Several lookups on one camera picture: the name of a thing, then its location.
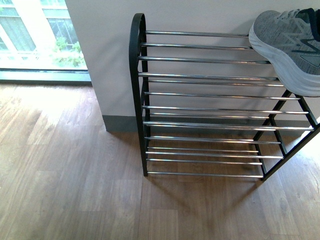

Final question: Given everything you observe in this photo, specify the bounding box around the grey knit sneaker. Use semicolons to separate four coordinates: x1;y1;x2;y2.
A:
248;8;320;97

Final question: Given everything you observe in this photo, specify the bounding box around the black metal shoe rack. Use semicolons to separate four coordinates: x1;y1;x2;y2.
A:
128;13;320;180

